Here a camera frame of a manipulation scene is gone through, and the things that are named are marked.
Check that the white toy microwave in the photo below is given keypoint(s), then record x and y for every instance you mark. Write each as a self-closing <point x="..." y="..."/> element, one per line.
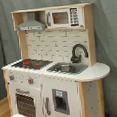
<point x="65" y="18"/>

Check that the wooden toy kitchen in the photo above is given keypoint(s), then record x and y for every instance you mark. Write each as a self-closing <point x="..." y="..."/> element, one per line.
<point x="55" y="45"/>

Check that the black toy faucet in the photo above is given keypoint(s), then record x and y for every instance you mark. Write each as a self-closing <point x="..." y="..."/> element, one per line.
<point x="76" y="57"/>

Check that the grey toy sink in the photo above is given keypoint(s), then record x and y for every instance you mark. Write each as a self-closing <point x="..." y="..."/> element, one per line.
<point x="68" y="68"/>

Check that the black stovetop red burners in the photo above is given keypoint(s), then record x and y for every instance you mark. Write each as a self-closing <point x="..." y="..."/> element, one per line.
<point x="32" y="64"/>

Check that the right red stove knob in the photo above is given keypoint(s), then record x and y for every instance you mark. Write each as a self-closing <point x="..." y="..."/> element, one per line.
<point x="30" y="81"/>

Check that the red stove knob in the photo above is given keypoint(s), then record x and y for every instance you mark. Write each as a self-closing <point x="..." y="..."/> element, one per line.
<point x="12" y="77"/>
<point x="30" y="81"/>

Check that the white cabinet door with dispenser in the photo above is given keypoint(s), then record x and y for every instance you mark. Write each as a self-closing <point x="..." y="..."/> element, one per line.
<point x="61" y="98"/>

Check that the grey range hood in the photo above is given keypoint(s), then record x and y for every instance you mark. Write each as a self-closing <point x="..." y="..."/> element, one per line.
<point x="31" y="23"/>

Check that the left red stove knob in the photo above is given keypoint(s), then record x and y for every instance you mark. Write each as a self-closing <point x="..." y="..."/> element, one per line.
<point x="12" y="77"/>

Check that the white oven door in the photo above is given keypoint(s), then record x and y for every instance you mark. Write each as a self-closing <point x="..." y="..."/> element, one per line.
<point x="26" y="101"/>

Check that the grey backdrop curtain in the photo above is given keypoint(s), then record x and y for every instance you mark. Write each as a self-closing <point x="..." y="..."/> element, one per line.
<point x="105" y="28"/>

